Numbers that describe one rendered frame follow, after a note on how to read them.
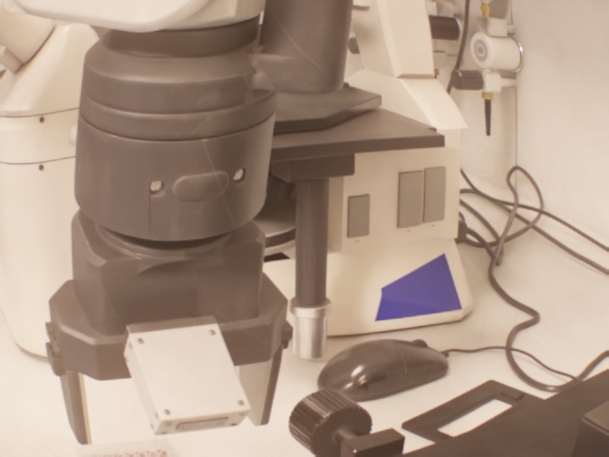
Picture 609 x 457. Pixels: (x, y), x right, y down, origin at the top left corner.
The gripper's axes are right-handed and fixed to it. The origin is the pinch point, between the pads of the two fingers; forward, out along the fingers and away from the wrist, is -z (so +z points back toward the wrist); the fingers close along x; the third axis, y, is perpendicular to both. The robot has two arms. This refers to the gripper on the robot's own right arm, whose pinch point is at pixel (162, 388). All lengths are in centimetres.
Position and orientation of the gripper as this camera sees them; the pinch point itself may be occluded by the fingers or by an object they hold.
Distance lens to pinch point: 46.8
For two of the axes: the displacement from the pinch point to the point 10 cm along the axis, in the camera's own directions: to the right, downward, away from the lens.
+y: -4.5, -4.6, 7.6
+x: 8.9, -1.2, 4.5
